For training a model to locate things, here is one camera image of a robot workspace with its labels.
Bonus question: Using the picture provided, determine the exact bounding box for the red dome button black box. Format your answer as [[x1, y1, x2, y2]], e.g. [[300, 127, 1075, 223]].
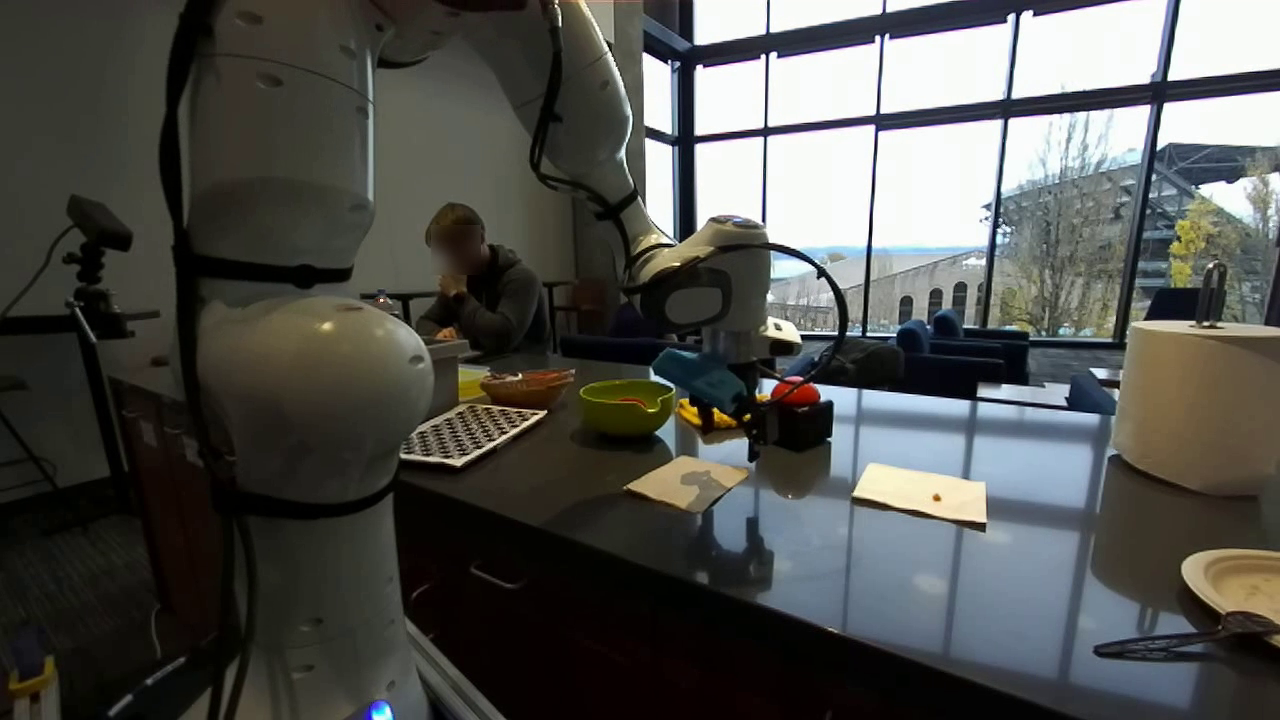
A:
[[763, 375, 838, 456]]

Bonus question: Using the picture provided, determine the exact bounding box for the green plastic bowl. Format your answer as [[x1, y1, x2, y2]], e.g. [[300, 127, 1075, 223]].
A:
[[577, 375, 680, 440]]

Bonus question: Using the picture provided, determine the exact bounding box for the black wire utensil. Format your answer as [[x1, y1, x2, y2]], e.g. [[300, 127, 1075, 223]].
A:
[[1090, 625, 1251, 667]]

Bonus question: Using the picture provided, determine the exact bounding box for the white paper towel roll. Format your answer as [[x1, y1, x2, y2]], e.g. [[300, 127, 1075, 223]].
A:
[[1113, 316, 1280, 500]]

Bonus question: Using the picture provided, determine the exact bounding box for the white paper napkin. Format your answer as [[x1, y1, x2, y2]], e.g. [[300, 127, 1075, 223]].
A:
[[850, 459, 992, 533], [621, 451, 756, 518]]

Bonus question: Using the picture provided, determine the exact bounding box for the seated person grey sweater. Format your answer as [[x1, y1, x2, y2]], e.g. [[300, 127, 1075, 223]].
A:
[[412, 200, 549, 359]]

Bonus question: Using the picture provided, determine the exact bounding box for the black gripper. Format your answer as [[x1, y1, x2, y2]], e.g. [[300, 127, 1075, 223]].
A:
[[717, 355, 780, 466]]

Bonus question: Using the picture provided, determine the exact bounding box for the yellow plastic item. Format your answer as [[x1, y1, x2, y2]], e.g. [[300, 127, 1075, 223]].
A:
[[675, 397, 741, 437]]

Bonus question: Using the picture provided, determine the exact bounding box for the dark blue couch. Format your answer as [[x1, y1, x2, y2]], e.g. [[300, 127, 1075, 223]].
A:
[[891, 309, 1038, 399]]

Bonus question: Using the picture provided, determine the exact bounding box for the white plate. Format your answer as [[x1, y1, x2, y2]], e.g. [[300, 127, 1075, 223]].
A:
[[1178, 543, 1280, 634]]

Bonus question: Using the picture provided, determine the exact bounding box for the checkerboard calibration board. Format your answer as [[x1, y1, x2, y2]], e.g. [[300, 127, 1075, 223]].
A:
[[398, 399, 553, 473]]

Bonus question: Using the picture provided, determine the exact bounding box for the black camera on tripod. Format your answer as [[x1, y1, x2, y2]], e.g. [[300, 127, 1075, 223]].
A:
[[60, 192, 141, 342]]

